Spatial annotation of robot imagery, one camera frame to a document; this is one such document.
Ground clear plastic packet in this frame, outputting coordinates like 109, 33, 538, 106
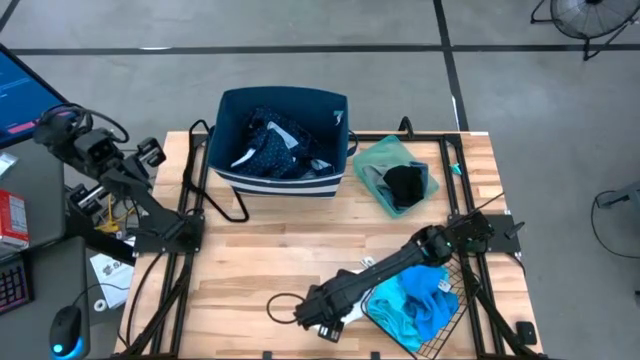
0, 151, 19, 177

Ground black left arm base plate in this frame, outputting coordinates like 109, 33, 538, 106
133, 212, 206, 255

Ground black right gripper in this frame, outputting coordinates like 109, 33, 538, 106
293, 272, 369, 345

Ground bright blue cloth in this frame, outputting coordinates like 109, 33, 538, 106
397, 264, 460, 344

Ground black wire basket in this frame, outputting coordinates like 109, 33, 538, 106
360, 249, 477, 360

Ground computer monitor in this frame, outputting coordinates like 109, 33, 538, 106
0, 42, 71, 150

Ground black aluminium table frame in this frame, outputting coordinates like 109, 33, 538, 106
113, 130, 549, 360

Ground white cloth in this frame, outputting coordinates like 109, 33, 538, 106
342, 267, 375, 329

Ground black cloth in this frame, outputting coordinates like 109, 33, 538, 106
382, 164, 427, 210

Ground grey desk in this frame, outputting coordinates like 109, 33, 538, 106
0, 127, 92, 360

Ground black computer mouse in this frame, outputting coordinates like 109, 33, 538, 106
48, 304, 84, 360

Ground black floor cable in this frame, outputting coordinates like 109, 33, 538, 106
589, 188, 640, 261

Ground red cardboard box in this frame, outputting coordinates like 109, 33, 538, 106
0, 188, 30, 251

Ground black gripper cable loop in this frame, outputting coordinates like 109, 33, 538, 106
266, 292, 307, 325

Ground black keyboard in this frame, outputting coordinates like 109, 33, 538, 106
0, 252, 33, 315

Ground grey cloth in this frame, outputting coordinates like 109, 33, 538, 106
362, 160, 432, 211

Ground black floor fan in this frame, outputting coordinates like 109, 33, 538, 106
529, 0, 640, 62

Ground navy fabric storage bin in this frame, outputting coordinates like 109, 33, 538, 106
207, 85, 359, 200

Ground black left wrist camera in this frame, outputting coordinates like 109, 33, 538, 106
85, 129, 120, 166

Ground grey chair base leg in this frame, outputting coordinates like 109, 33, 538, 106
594, 179, 640, 210

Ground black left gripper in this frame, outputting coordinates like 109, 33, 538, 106
67, 136, 168, 214

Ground white paper sheet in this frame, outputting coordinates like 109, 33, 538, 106
89, 252, 135, 310

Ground teal mesh-lined shorts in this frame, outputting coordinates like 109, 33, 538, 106
367, 276, 426, 353

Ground navy dotted cloth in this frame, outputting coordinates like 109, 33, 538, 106
230, 105, 337, 180

